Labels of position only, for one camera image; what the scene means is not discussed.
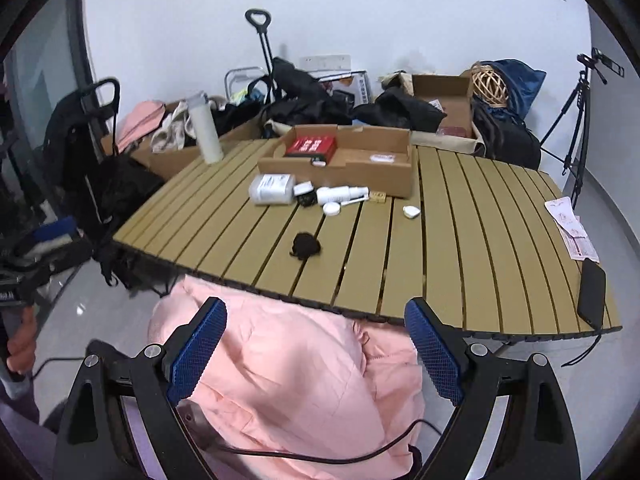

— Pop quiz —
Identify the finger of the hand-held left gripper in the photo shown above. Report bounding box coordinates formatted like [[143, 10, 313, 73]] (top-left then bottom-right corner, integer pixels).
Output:
[[14, 216, 81, 251], [15, 237, 95, 273]]

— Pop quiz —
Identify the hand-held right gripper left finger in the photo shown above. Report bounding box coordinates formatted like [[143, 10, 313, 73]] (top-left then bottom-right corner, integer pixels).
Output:
[[52, 296, 228, 480]]

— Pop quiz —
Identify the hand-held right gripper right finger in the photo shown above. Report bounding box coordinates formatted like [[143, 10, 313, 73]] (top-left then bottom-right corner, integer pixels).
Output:
[[404, 296, 584, 480]]

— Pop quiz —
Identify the white plastic jug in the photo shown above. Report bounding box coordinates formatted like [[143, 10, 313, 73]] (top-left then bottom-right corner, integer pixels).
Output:
[[248, 173, 297, 206]]

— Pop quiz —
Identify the white spray bottle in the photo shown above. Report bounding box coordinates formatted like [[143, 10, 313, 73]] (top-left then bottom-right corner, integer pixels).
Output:
[[316, 185, 371, 206]]

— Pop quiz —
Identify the person's left hand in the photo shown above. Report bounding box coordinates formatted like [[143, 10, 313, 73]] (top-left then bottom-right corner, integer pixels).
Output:
[[6, 305, 40, 377]]

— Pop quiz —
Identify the black trolley bag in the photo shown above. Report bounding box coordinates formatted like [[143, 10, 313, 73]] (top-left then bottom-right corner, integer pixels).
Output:
[[42, 77, 166, 291]]

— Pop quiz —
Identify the pink jacket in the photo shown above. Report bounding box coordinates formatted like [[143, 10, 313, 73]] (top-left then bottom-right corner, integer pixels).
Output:
[[147, 276, 426, 480]]

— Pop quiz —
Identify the large cardboard box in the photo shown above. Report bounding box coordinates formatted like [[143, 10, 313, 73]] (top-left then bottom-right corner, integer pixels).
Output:
[[100, 102, 266, 181]]

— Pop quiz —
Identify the pink cloth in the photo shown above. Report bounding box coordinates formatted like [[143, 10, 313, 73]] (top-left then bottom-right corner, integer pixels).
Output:
[[116, 100, 167, 153]]

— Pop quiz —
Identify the beige cloth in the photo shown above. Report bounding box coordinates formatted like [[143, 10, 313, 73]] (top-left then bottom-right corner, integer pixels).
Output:
[[150, 100, 201, 155]]

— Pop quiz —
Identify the glass door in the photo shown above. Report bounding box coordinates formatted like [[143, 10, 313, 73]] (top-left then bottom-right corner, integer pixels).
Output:
[[0, 0, 98, 241]]

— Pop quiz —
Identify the black smartphone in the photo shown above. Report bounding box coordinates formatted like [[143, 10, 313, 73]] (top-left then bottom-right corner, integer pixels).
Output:
[[576, 258, 607, 328]]

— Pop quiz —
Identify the white thermos bottle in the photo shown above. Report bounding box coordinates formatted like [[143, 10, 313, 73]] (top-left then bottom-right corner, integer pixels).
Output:
[[187, 91, 224, 165]]

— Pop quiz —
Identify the white pink printed receipt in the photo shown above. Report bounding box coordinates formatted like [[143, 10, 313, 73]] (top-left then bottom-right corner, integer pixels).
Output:
[[544, 197, 576, 223], [557, 215, 600, 262]]

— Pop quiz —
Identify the beige canvas bag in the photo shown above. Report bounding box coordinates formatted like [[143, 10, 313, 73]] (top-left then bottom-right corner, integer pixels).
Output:
[[412, 130, 488, 157]]

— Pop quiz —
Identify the black backpack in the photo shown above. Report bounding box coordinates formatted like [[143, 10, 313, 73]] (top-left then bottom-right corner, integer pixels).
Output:
[[470, 100, 543, 171]]

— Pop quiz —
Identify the red printed box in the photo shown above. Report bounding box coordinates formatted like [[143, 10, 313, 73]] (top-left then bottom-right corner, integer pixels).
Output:
[[286, 135, 337, 165]]

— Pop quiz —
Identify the white metal rack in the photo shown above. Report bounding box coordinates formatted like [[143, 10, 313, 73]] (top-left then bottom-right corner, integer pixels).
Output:
[[223, 66, 266, 106]]

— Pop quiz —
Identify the black jacket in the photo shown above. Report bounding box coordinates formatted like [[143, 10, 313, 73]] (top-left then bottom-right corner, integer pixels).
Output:
[[352, 86, 448, 133]]

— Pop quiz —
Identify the cardboard box with flaps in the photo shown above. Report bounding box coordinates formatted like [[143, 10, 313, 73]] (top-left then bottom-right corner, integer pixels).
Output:
[[400, 74, 476, 140]]

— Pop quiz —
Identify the wicker ball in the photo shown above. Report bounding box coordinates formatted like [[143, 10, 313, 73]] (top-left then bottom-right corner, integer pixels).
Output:
[[470, 62, 510, 109]]

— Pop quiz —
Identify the printed product box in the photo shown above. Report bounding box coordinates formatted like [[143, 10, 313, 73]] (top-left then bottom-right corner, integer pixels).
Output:
[[320, 72, 371, 108]]

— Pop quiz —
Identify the pile of black clothes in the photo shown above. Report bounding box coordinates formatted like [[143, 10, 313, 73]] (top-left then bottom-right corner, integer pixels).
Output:
[[260, 57, 356, 126]]

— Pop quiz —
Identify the blue bag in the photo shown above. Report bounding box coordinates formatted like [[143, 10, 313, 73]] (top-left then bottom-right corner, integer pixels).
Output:
[[492, 58, 547, 118]]

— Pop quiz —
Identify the black tripod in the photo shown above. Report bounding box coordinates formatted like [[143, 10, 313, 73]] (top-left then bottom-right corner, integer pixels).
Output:
[[539, 47, 626, 211]]

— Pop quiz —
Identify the white power strip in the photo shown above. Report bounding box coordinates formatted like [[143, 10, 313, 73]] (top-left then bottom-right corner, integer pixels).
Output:
[[299, 54, 351, 71]]

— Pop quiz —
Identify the thin black cable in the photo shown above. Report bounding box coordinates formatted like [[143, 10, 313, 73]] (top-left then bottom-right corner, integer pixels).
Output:
[[187, 417, 442, 462]]

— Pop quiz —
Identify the black phone cable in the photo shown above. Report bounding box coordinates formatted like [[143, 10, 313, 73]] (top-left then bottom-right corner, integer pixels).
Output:
[[560, 326, 604, 367]]

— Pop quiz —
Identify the black trolley handle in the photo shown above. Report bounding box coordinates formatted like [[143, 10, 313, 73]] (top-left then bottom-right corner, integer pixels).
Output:
[[245, 8, 277, 106]]

